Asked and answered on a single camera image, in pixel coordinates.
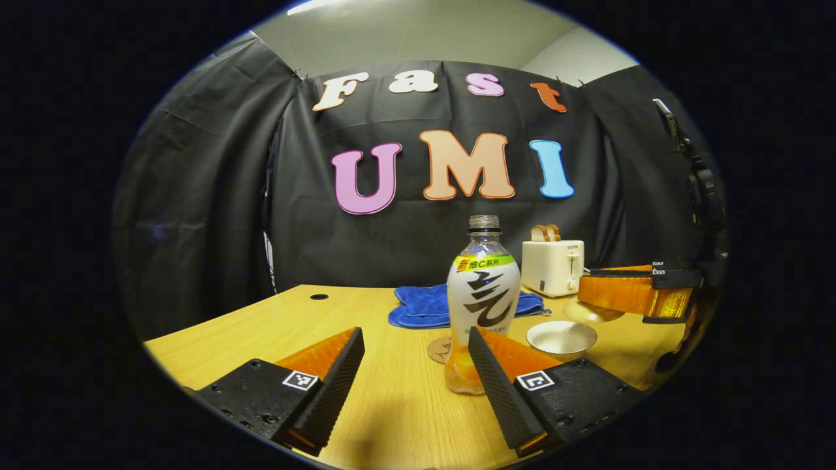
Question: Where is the blue towel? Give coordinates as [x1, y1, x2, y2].
[388, 283, 547, 330]

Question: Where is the white toaster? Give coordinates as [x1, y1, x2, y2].
[521, 239, 586, 299]

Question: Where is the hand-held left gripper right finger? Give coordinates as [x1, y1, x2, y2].
[467, 326, 645, 458]

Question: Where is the round brown coaster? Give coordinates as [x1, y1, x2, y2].
[427, 336, 455, 366]

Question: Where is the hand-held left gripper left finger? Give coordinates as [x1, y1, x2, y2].
[195, 326, 366, 457]

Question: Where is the clear plastic water bottle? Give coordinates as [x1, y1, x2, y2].
[444, 215, 523, 396]

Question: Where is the black backdrop cloth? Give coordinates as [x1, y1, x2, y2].
[111, 36, 726, 341]

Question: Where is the white porcelain teacup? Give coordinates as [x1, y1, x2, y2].
[526, 320, 598, 362]

